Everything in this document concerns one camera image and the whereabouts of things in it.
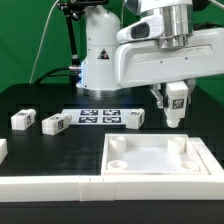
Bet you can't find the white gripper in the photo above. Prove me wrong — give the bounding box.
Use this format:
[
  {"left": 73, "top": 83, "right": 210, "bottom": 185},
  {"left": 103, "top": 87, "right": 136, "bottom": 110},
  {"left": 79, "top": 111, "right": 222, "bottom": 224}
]
[{"left": 113, "top": 14, "right": 224, "bottom": 110}]

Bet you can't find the white square table top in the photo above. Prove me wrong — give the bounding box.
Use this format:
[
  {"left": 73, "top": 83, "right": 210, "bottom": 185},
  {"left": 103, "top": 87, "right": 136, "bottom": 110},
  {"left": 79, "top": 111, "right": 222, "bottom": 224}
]
[{"left": 101, "top": 134, "right": 209, "bottom": 175}]

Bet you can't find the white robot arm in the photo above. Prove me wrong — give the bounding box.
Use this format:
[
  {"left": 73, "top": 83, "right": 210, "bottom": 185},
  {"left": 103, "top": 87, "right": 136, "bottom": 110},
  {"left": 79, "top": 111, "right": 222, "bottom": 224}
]
[{"left": 77, "top": 0, "right": 224, "bottom": 108}]

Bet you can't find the AprilTag marker sheet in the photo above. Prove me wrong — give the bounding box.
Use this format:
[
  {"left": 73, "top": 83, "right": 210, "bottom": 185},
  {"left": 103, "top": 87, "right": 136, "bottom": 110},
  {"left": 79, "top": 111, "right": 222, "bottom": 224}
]
[{"left": 62, "top": 109, "right": 131, "bottom": 125}]

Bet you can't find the white U-shaped obstacle fence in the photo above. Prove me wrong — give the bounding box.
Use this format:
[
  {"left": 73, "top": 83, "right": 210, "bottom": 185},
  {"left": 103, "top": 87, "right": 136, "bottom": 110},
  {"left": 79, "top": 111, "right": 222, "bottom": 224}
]
[{"left": 0, "top": 137, "right": 224, "bottom": 202}]

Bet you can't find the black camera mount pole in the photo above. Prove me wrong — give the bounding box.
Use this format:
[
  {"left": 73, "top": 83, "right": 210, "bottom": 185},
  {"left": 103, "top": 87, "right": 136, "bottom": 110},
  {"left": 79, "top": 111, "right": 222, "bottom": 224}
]
[{"left": 56, "top": 0, "right": 109, "bottom": 66}]

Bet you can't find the black cable bundle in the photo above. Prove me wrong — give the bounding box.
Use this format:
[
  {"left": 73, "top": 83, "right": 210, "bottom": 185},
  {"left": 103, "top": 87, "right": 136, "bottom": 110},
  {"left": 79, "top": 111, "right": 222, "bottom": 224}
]
[{"left": 33, "top": 65, "right": 83, "bottom": 85}]

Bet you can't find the white cable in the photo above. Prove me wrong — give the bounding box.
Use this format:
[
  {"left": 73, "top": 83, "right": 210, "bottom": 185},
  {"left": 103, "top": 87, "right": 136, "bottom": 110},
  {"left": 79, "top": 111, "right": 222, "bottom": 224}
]
[{"left": 29, "top": 0, "right": 60, "bottom": 84}]

